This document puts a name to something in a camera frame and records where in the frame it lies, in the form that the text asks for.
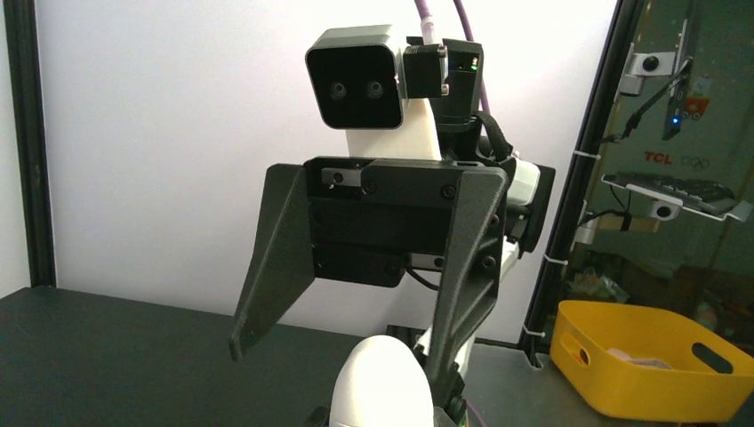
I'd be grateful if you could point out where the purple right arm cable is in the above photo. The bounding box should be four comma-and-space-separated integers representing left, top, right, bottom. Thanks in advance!
413, 0, 493, 116

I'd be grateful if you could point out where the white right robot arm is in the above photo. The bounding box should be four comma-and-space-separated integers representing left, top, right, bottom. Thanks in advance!
229, 26, 554, 426

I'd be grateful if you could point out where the black enclosure frame post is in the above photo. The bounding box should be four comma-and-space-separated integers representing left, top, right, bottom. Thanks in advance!
518, 0, 645, 368

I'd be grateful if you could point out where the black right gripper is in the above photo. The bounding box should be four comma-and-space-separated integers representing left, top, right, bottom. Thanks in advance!
229, 157, 509, 401

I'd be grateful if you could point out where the white earbud charging case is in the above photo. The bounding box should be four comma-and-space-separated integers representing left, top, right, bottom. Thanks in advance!
329, 335, 435, 427

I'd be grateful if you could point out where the yellow plastic bin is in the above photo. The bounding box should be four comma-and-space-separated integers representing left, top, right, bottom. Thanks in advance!
549, 300, 753, 423

